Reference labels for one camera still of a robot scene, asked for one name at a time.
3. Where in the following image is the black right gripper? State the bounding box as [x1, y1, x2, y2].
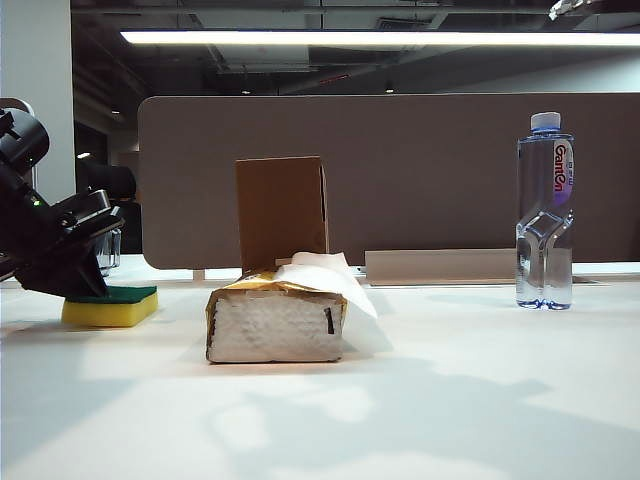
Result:
[0, 199, 126, 302]

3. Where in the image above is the yellow sponge with green pad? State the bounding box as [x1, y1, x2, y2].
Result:
[60, 284, 160, 329]

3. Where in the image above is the clear plastic water bottle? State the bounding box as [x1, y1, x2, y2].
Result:
[515, 111, 576, 311]

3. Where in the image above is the clear glass mug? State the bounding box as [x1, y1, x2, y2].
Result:
[94, 227, 124, 279]

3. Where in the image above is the black office chair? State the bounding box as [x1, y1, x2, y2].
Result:
[74, 158, 144, 254]

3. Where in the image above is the narrow brown desk divider panel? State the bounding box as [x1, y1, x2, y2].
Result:
[0, 97, 40, 201]

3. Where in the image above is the brown cardboard tissue box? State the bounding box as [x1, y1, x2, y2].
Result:
[204, 269, 351, 365]

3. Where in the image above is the tall brown cardboard box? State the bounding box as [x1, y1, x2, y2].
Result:
[234, 155, 331, 274]

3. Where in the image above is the white paper tissue sheet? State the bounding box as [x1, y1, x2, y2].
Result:
[274, 251, 396, 354]

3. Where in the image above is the wide brown desk divider panel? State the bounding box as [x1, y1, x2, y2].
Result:
[137, 94, 640, 271]

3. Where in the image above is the long ceiling light strip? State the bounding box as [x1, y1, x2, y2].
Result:
[119, 29, 640, 47]

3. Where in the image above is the ceiling air vent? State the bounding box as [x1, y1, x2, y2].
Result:
[377, 17, 434, 31]

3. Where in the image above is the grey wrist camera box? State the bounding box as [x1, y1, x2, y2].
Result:
[84, 188, 114, 214]

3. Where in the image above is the beige metal cable tray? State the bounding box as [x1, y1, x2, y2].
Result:
[364, 248, 521, 286]

